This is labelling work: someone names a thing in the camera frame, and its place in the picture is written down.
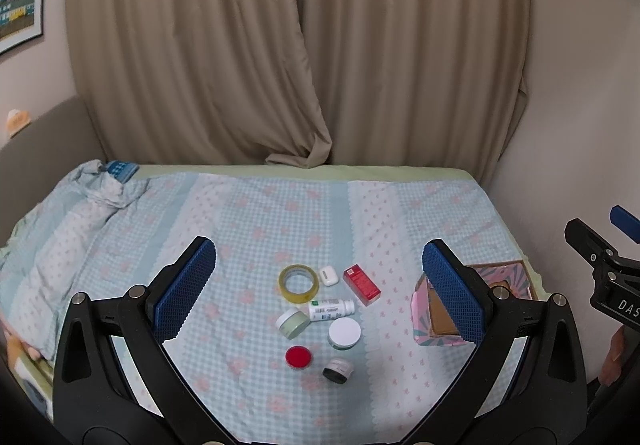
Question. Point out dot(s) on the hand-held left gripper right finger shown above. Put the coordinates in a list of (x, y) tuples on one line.
[(452, 295)]

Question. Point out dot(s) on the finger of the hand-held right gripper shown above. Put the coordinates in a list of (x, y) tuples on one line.
[(627, 222), (587, 237)]

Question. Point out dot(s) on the red carton box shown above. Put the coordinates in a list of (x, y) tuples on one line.
[(362, 286)]

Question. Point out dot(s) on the small orange object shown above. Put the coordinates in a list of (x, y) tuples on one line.
[(18, 120)]

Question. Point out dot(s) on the blue checked floral blanket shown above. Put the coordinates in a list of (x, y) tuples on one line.
[(280, 220)]

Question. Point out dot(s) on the white round lid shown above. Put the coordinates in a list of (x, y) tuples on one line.
[(345, 331)]

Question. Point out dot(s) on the clear yellowish tape roll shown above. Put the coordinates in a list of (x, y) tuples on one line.
[(287, 293)]

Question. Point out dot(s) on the pale green cream jar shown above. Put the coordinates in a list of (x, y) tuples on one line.
[(294, 324)]

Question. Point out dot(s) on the blue patterned packet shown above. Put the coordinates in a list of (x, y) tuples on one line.
[(121, 170)]

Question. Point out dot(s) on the person's right hand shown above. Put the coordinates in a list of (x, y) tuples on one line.
[(614, 355)]

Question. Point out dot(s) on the framed wall picture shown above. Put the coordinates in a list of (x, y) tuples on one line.
[(20, 5)]

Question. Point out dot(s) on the small black jar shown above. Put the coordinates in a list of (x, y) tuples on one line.
[(336, 371)]

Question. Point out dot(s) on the grey padded headboard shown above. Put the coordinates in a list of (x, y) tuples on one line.
[(50, 150)]

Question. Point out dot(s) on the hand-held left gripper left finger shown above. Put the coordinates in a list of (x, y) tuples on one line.
[(185, 290)]

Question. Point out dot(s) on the light green bed sheet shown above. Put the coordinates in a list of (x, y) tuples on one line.
[(310, 171)]

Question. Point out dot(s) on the pink patterned cardboard box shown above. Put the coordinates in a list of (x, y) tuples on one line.
[(440, 320)]

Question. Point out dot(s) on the white pill bottle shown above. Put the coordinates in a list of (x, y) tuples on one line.
[(330, 310)]

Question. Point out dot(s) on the red round tin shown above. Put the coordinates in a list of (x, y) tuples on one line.
[(299, 357)]

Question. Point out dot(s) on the white earbuds case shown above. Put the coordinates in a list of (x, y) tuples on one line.
[(328, 276)]

